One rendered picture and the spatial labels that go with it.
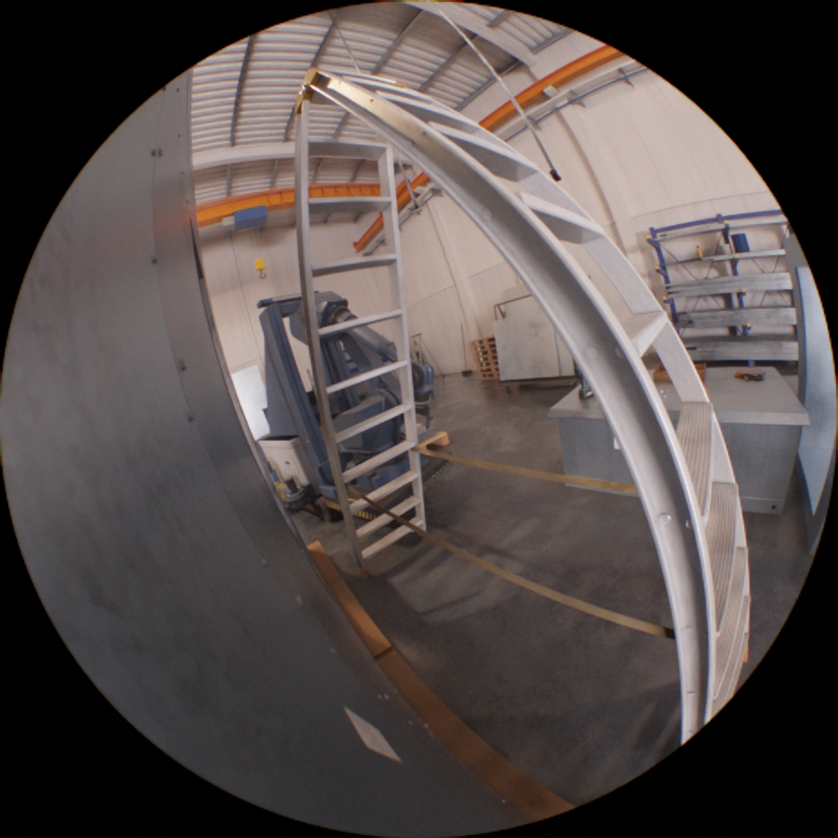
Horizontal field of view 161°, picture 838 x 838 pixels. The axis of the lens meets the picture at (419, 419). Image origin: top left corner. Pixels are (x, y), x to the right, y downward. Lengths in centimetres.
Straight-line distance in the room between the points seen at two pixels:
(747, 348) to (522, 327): 388
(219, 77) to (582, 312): 788
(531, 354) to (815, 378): 412
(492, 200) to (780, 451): 193
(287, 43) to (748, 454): 847
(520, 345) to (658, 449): 488
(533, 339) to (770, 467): 404
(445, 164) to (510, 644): 161
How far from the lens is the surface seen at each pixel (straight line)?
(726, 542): 71
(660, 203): 670
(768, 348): 556
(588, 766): 132
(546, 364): 493
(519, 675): 143
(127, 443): 16
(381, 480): 227
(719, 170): 686
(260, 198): 949
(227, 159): 883
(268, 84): 818
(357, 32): 777
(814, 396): 277
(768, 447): 203
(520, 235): 41
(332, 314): 230
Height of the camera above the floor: 131
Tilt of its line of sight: 14 degrees down
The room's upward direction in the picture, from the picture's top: 18 degrees counter-clockwise
